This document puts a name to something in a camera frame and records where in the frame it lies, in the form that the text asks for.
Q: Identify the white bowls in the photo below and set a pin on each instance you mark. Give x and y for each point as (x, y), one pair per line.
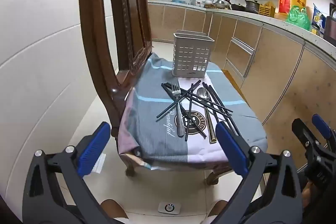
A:
(209, 1)

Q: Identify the green plastic bag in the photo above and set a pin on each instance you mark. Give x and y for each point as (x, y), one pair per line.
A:
(298, 16)

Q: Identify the person's leg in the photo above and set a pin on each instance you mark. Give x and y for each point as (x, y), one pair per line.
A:
(113, 209)
(218, 209)

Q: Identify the grey pink printed cloth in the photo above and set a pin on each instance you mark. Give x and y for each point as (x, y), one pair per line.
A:
(152, 113)

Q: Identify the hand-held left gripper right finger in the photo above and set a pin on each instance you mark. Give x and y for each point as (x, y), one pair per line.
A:
(231, 145)

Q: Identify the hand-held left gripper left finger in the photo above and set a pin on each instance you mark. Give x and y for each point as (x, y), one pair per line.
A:
(94, 150)

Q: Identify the pile of black chopsticks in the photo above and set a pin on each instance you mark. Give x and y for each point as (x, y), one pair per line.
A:
(166, 110)

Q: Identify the dark countertop appliance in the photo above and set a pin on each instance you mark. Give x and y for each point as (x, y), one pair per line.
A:
(330, 27)

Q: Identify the blue snack bag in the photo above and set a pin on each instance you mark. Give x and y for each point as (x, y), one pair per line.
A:
(319, 19)

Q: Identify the dark cooking pot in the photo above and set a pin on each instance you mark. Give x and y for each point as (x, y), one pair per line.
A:
(252, 5)

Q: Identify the silver fork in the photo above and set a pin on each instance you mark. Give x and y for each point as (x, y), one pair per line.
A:
(179, 119)

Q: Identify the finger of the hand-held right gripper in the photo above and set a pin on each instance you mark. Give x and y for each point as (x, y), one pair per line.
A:
(302, 130)
(321, 125)

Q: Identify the carved wooden chair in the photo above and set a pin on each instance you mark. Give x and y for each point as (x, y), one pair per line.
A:
(92, 29)

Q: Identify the black wok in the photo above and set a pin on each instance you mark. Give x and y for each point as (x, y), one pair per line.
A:
(235, 6)

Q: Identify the white slotted utensil holder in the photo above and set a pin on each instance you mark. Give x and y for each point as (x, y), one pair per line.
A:
(189, 56)

